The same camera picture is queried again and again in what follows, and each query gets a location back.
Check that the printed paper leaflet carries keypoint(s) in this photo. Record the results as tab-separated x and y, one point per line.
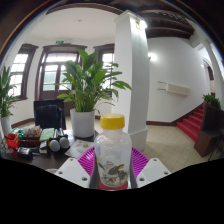
78	148

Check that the flat round red coaster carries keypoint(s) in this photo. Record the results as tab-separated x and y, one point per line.
113	187

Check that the pillar-mounted emergency light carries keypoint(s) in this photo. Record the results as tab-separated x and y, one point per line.
141	24

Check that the dark wooden glazed double door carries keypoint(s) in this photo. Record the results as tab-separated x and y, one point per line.
50	75

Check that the black office chair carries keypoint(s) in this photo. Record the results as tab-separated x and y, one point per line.
49	115

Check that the green plant in white pot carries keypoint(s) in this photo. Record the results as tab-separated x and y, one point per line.
82	123
5	125

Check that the small black box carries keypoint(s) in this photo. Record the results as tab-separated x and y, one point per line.
24	151

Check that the white wall radiator cover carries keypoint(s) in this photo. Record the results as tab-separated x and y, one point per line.
176	89

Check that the dark red box of white items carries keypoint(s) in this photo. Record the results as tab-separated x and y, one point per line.
31	135

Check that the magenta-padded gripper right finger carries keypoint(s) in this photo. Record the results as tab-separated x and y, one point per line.
153	170

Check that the red carpeted staircase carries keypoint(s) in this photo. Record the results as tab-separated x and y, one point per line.
190	125

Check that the dark wooden cabinet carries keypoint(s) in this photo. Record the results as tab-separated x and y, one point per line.
208	133

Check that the green notebook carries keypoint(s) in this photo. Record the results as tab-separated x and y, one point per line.
46	134

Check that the green white package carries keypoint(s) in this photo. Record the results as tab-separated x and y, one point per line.
16	131

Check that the glowing wall lamp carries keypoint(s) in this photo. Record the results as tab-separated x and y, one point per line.
152	56

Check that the red plastic box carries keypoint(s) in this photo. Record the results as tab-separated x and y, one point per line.
12	140

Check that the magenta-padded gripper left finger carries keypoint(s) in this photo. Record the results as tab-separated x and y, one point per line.
71	170

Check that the small green stairside plant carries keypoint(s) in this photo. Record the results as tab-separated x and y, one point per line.
211	100

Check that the green exit sign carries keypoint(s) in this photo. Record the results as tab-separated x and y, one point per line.
59	42

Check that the yellow-capped clear drink bottle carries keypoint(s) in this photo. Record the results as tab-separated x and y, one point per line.
113	150

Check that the silver-headed microphone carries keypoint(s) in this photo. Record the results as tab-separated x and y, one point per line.
55	145
64	142

